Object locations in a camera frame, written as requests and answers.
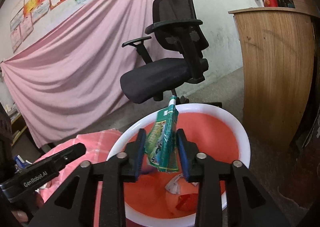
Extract green snack wrapper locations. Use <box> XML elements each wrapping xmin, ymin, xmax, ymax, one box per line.
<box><xmin>144</xmin><ymin>95</ymin><xmax>179</xmax><ymax>173</ymax></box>

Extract red packet in bucket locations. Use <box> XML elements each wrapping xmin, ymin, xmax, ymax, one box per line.
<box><xmin>176</xmin><ymin>193</ymin><xmax>198</xmax><ymax>212</ymax></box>

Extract wooden low shelf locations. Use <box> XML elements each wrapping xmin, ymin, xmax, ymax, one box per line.
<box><xmin>11</xmin><ymin>113</ymin><xmax>28</xmax><ymax>146</ymax></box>

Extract pink plaid tablecloth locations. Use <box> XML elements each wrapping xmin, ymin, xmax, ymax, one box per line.
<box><xmin>35</xmin><ymin>128</ymin><xmax>123</xmax><ymax>227</ymax></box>

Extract white crumpled wrapper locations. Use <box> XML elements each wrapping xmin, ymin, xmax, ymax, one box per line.
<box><xmin>165</xmin><ymin>173</ymin><xmax>185</xmax><ymax>194</ymax></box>

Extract red white plastic bucket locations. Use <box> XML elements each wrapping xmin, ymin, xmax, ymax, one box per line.
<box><xmin>106</xmin><ymin>102</ymin><xmax>251</xmax><ymax>227</ymax></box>

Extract pink hanging sheet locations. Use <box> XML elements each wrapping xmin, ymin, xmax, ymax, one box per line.
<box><xmin>1</xmin><ymin>0</ymin><xmax>154</xmax><ymax>147</ymax></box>

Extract wooden cabinet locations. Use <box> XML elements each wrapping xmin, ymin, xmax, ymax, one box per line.
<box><xmin>229</xmin><ymin>7</ymin><xmax>315</xmax><ymax>151</ymax></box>

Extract black office chair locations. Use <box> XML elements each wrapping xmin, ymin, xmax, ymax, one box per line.
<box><xmin>120</xmin><ymin>0</ymin><xmax>209</xmax><ymax>104</ymax></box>

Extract wall certificates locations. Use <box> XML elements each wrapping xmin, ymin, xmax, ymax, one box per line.
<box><xmin>10</xmin><ymin>0</ymin><xmax>86</xmax><ymax>52</ymax></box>

